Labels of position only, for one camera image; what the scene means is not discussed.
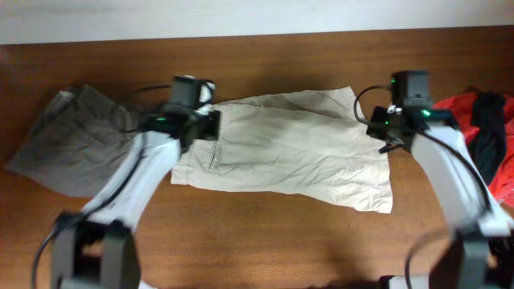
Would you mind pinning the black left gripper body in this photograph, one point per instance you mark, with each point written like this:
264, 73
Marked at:
206, 126

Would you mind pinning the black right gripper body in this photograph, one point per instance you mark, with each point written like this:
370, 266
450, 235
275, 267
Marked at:
380, 129

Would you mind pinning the beige cargo shorts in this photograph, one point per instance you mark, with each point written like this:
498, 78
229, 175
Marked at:
306, 143

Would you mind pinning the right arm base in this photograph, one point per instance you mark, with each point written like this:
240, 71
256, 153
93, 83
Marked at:
400, 282

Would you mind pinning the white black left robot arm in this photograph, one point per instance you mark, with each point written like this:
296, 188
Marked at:
96, 248

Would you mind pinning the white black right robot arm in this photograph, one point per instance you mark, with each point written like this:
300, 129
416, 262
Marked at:
480, 254

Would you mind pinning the red garment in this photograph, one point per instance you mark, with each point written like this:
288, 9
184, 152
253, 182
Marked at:
461, 107

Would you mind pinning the black garment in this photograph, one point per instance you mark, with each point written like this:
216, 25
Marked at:
489, 147

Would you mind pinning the folded grey shorts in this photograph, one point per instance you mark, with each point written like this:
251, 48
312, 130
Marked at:
77, 143

